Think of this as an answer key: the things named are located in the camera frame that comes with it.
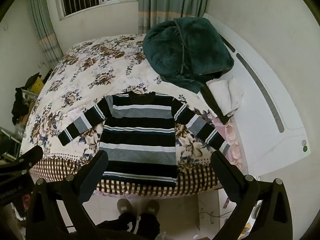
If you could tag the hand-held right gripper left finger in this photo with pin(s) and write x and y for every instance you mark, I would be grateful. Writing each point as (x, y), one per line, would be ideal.
(96, 172)

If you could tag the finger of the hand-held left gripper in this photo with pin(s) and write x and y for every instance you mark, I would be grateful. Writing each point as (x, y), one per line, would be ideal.
(27, 156)

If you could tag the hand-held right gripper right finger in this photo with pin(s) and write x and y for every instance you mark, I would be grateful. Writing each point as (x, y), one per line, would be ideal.
(221, 171)

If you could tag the striped knit sweater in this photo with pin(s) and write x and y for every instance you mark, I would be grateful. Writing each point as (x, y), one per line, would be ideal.
(140, 135)

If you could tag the black clothes pile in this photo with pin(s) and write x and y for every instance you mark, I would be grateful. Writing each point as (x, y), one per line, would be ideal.
(20, 102)

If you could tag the green metal rack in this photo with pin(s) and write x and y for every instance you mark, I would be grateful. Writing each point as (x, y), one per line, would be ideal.
(10, 142)

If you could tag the pink floral cloth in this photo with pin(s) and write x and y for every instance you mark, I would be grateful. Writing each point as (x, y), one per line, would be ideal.
(231, 137)

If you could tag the person's left slipper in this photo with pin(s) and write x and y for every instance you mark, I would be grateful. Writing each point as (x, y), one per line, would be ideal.
(125, 207)

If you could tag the person's slipper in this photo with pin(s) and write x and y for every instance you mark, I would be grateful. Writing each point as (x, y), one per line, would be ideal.
(125, 207)
(152, 207)

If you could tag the white headboard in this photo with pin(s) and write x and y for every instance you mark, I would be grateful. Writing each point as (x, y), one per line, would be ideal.
(255, 130)

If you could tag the person's right slipper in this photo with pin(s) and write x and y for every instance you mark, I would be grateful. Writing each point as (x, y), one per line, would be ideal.
(152, 207)

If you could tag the yellow box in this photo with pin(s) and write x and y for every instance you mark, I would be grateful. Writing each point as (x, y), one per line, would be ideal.
(37, 86)

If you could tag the white folded cloth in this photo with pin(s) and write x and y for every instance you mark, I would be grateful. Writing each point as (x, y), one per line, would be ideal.
(225, 92)

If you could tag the floral bedspread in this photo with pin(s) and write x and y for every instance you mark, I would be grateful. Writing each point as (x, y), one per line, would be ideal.
(100, 67)

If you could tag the grey-green curtain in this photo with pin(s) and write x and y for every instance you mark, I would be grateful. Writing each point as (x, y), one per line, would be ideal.
(45, 32)
(170, 0)

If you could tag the dark green plush blanket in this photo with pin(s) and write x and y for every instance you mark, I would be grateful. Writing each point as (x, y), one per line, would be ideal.
(180, 52)

